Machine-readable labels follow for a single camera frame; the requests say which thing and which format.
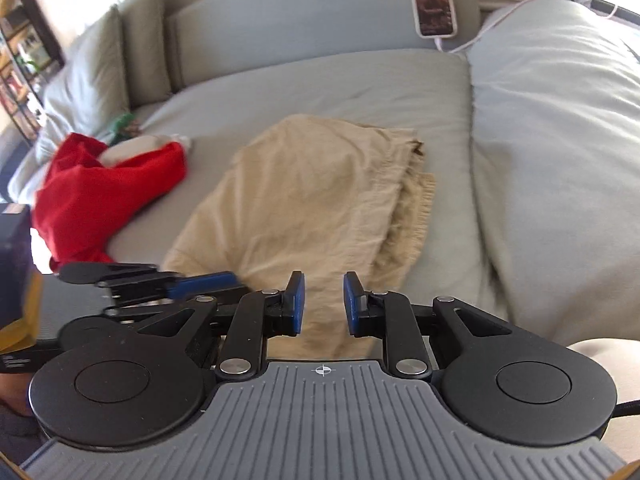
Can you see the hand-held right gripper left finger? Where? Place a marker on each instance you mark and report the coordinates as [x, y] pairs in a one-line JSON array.
[[296, 305]]

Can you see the bookshelf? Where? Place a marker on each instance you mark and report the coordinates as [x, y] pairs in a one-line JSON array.
[[22, 45]]

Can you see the green plush item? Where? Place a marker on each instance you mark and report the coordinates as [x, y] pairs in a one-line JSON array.
[[125, 127]]

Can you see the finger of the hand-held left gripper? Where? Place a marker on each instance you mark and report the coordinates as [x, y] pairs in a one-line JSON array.
[[205, 284], [145, 310]]

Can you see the beige shorts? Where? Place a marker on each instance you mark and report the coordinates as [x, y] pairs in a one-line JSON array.
[[310, 200]]

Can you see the smartphone in white case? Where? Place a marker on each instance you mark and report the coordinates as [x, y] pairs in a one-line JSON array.
[[434, 2]]

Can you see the smooth pale green pillow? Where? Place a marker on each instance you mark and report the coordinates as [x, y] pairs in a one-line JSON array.
[[87, 90]]

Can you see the red garment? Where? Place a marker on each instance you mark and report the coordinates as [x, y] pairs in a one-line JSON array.
[[95, 200]]

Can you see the ribbed pale green pillow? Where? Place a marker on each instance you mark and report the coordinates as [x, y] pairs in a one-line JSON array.
[[146, 40]]

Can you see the grey sofa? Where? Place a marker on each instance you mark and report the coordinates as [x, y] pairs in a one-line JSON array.
[[325, 90]]

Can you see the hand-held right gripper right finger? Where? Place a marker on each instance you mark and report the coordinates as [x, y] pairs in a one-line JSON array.
[[353, 305]]

